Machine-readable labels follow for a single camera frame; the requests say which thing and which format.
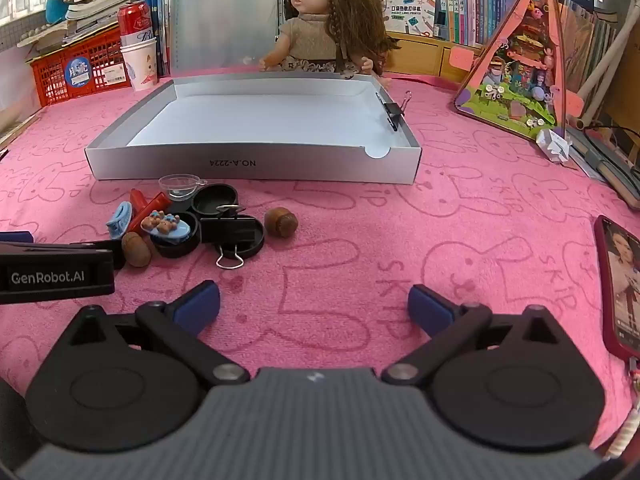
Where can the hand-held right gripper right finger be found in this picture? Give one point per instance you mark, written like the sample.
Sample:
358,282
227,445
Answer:
430,310

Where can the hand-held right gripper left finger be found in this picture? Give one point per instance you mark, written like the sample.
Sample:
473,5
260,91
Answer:
197,307

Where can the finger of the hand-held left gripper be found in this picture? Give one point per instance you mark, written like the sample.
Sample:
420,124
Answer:
119,257
15,237

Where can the brown acorn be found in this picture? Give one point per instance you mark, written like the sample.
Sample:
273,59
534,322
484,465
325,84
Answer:
281,222
136,250

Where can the black round cap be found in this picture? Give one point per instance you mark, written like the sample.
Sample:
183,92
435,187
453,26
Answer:
172,247
257,242
215,199

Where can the blue bear toy plate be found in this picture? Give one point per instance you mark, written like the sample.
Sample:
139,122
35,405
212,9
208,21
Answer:
165,225

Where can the red plastic clip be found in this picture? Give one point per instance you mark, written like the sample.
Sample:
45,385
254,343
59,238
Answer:
137,202
155,204

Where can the large black binder clip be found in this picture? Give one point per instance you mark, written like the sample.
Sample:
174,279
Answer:
230,230

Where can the grey shallow cardboard box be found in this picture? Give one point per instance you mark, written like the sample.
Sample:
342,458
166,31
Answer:
250,120

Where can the pink bunny print towel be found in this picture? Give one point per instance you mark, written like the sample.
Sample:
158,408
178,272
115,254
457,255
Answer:
350,240

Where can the red basket with round sticker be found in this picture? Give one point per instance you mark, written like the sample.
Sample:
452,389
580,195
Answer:
55,72

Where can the white paper cup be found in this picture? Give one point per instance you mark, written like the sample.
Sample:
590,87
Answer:
141,67

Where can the phone in red case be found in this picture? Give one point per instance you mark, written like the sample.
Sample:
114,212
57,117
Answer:
620,285

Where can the small black binder clip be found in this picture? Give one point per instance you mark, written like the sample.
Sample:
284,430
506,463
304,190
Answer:
394,112

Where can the white folded paper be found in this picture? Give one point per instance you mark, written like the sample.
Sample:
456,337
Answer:
552,146

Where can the brown notebook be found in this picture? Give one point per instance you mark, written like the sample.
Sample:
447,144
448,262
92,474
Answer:
610,170

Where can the red drink can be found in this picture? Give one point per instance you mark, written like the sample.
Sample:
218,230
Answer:
135,22

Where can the pink triangular toy house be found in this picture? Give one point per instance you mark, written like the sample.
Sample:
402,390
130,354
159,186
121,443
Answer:
515,75

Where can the row of thin blue books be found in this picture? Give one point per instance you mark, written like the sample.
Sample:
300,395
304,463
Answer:
156,10

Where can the yellow plush toy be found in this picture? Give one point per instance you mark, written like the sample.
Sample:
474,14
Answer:
425,57

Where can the translucent plastic clipboard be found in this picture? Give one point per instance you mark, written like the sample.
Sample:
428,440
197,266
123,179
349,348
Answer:
225,15

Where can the doll with brown curly hair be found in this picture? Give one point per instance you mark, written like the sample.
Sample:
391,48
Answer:
310,35

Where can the white illustrated carton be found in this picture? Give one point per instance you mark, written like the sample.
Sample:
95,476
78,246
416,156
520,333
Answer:
405,10

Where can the row of thin brown booklets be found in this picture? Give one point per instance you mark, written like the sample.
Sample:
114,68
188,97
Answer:
585,45

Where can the white pipe rack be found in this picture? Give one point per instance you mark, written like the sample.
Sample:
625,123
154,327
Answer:
607,55

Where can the row of colourful books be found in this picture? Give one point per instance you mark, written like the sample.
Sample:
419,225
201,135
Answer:
470,0

